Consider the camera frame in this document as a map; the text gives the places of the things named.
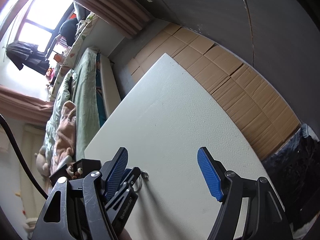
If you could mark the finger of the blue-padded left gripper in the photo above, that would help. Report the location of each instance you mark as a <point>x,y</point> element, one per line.
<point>131,175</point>

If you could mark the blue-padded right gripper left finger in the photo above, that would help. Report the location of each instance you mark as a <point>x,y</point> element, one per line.
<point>112,172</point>

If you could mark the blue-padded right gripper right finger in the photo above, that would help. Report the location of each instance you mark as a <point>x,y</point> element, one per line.
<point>211,172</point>

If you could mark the black jewelry box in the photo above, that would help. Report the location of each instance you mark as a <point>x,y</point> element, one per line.
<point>76,170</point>

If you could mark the person's left hand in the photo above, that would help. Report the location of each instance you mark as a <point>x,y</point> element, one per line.
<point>124,235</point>

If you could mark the pink fleece blanket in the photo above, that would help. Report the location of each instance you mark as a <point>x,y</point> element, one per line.
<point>65,142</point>

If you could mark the plush teddy bear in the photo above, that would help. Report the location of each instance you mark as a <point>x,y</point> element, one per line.
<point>41,164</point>

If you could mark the flattened cardboard sheets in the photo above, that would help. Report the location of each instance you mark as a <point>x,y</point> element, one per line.
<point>257,109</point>

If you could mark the light green floral quilt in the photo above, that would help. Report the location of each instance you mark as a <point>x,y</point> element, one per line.
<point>64,93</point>

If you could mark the green bed sheet mattress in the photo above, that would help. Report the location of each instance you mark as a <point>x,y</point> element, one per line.
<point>85,99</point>

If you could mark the pink curtain left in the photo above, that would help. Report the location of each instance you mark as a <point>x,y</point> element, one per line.
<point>25,108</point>

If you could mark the pink curtain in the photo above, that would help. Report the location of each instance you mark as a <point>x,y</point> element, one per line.
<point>127,16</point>
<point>25,108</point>

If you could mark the floral window seat cushion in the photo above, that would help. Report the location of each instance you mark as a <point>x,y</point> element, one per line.
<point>68,58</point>

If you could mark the black bag on sill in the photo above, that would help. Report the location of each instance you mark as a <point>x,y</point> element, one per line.
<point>68,30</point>

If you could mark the dark hanging clothes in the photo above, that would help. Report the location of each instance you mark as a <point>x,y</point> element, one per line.
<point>27,54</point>

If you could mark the grey pillow on sill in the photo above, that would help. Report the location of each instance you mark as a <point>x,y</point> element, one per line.
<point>80,11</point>

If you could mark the pink curtain right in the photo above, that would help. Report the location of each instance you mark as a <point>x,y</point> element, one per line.
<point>127,16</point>

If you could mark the white bed frame side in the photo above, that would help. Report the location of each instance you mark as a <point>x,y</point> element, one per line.
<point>111,97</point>

